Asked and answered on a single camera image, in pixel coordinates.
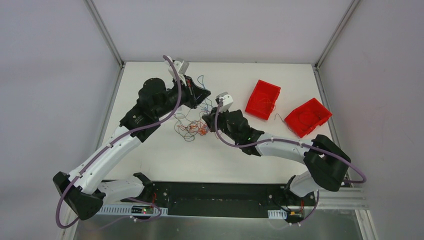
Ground orange wire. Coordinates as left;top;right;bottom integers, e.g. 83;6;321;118
253;92;277;112
177;119;210;137

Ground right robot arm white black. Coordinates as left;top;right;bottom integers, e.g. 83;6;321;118
202;108;351;205

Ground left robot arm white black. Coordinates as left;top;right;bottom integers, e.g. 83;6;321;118
52;76;211;221

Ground far red plastic bin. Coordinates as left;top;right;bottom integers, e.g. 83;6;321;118
245;79;281;121

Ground red plastic bin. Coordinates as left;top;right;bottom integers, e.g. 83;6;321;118
245;79;281;121
283;98;333;138

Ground near red plastic bin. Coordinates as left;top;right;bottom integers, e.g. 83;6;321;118
283;98;333;138

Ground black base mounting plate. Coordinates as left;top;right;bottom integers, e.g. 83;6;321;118
136;181;316;219

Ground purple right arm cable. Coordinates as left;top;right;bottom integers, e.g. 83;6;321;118
213;102;368;185

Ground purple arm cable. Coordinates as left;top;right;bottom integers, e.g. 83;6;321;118
54;54;184;230
213;102;368;185

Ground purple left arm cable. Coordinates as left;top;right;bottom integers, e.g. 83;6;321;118
54;54;184;230

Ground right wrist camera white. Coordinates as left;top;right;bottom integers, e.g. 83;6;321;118
215;91;234;113

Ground right white slotted cable duct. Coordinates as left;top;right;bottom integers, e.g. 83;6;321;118
267;209;287;220

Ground white slotted cable duct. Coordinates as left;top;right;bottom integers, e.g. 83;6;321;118
96;204;168;217
267;209;287;220

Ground left white slotted cable duct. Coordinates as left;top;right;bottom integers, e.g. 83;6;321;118
96;204;168;217

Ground aluminium frame rail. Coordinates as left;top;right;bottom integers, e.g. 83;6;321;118
317;187;369;210

